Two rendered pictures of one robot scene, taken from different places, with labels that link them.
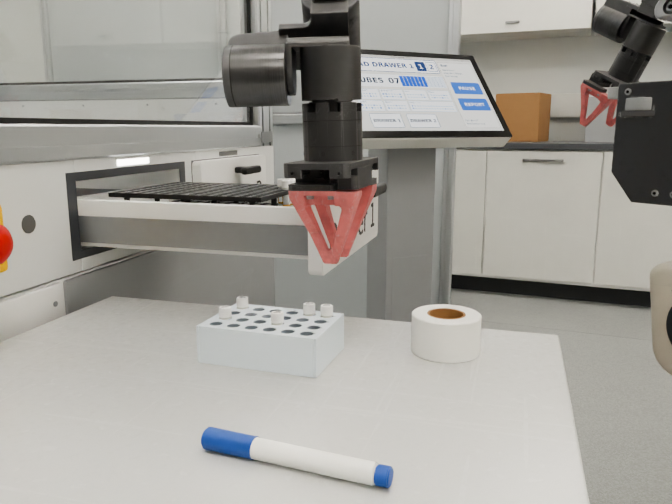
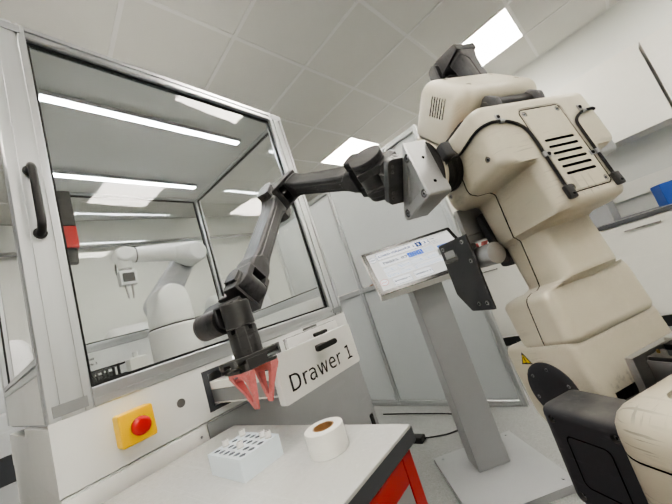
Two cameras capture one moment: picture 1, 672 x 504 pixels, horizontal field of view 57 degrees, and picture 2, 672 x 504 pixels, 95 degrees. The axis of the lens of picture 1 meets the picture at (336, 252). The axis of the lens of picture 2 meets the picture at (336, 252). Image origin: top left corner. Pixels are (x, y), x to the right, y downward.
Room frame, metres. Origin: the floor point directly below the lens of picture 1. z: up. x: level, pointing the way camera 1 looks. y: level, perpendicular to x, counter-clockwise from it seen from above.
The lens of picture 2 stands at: (0.11, -0.43, 1.00)
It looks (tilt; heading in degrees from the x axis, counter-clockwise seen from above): 9 degrees up; 21
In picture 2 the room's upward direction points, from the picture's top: 18 degrees counter-clockwise
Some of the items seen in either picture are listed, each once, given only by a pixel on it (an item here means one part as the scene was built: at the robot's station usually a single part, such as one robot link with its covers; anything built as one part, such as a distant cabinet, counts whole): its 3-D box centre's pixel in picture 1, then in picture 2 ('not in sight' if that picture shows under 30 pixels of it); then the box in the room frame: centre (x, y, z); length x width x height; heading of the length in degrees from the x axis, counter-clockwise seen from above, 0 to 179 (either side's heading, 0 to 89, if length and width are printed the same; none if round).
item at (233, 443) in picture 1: (292, 456); not in sight; (0.38, 0.03, 0.77); 0.14 x 0.02 x 0.02; 68
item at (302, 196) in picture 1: (334, 214); (255, 381); (0.60, 0.00, 0.90); 0.07 x 0.07 x 0.09; 71
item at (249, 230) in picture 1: (208, 213); (272, 371); (0.89, 0.18, 0.86); 0.40 x 0.26 x 0.06; 74
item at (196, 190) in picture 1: (214, 210); not in sight; (0.89, 0.18, 0.87); 0.22 x 0.18 x 0.06; 74
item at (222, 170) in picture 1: (233, 185); (316, 342); (1.22, 0.20, 0.87); 0.29 x 0.02 x 0.11; 164
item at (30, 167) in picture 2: not in sight; (36, 197); (0.50, 0.40, 1.45); 0.05 x 0.03 x 0.19; 74
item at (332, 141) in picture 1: (332, 140); (246, 344); (0.61, 0.00, 0.97); 0.10 x 0.07 x 0.07; 161
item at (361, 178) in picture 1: (335, 213); (258, 380); (0.61, 0.00, 0.90); 0.07 x 0.07 x 0.09; 71
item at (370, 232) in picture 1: (348, 212); (319, 359); (0.83, -0.02, 0.87); 0.29 x 0.02 x 0.11; 164
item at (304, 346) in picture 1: (272, 337); (245, 454); (0.59, 0.06, 0.78); 0.12 x 0.08 x 0.04; 72
